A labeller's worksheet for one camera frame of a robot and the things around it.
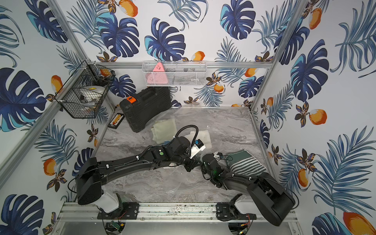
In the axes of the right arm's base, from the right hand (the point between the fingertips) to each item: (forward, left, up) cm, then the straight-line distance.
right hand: (196, 156), depth 88 cm
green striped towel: (-4, -27, -1) cm, 27 cm away
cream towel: (+21, +23, -2) cm, 31 cm away
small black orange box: (+29, +60, -2) cm, 67 cm away
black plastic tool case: (+23, +36, +16) cm, 46 cm away
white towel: (+19, -5, -5) cm, 20 cm away
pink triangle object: (+38, +24, +31) cm, 54 cm away
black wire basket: (+21, +62, +31) cm, 72 cm away
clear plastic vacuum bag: (+24, -17, -5) cm, 30 cm away
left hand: (-9, -2, +13) cm, 16 cm away
